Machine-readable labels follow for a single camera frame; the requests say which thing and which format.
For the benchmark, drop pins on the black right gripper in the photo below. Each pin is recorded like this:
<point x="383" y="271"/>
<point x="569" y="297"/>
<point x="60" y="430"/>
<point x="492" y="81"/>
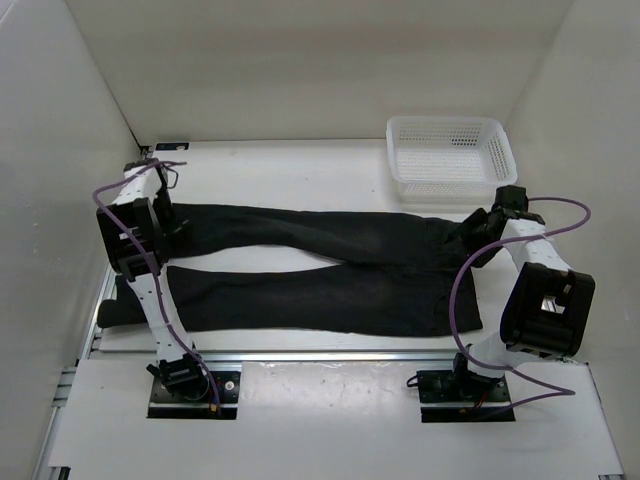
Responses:
<point x="477" y="218"/>

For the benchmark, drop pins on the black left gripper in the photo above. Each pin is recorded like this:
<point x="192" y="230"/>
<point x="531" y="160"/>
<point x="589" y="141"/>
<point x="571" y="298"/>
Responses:
<point x="176" y="225"/>

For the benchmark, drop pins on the black trousers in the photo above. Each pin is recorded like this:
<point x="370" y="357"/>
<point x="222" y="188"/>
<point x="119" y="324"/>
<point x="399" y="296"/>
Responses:
<point x="390" y="274"/>

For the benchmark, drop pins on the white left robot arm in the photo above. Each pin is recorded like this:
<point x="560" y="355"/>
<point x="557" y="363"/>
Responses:
<point x="138" y="224"/>

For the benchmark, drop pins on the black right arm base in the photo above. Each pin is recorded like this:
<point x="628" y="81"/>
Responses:
<point x="458" y="395"/>

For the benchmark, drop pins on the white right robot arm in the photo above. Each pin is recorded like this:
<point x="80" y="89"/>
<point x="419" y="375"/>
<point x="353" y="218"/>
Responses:
<point x="546" y="313"/>

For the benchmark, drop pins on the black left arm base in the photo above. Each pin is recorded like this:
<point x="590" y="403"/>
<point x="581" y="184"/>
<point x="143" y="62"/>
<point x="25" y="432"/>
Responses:
<point x="198" y="403"/>

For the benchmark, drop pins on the white perforated plastic basket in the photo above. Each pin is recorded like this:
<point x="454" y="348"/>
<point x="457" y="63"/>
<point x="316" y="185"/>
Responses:
<point x="448" y="159"/>

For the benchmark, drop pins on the white front cover board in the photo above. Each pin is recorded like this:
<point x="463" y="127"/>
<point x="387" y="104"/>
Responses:
<point x="319" y="421"/>

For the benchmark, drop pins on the black corner bracket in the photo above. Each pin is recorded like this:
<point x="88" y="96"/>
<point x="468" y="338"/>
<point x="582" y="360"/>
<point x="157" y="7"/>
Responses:
<point x="172" y="146"/>

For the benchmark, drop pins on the aluminium left side rail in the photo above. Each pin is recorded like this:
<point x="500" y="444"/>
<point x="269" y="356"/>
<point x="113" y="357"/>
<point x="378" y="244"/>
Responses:
<point x="83" y="347"/>

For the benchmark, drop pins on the aluminium rail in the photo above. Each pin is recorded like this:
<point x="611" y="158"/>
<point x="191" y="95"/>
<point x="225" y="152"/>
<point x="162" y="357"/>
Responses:
<point x="83" y="347"/>
<point x="331" y="356"/>

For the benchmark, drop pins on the aluminium front rail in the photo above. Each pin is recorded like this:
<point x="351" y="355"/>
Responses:
<point x="331" y="356"/>

